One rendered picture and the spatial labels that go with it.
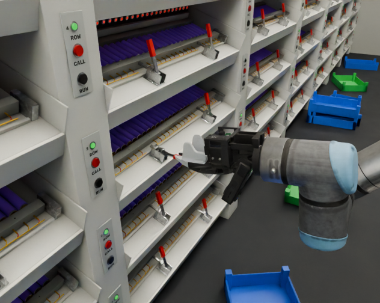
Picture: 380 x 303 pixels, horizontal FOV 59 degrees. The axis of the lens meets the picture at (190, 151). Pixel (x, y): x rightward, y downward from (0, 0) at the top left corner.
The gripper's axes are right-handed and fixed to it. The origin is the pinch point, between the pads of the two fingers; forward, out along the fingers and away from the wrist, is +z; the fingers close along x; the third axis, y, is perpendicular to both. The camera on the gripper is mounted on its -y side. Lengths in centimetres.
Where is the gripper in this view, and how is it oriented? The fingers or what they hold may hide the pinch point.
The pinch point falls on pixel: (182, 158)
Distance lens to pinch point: 79.4
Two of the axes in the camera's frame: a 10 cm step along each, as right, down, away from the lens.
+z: -8.6, -0.9, 5.1
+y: -1.4, -9.1, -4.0
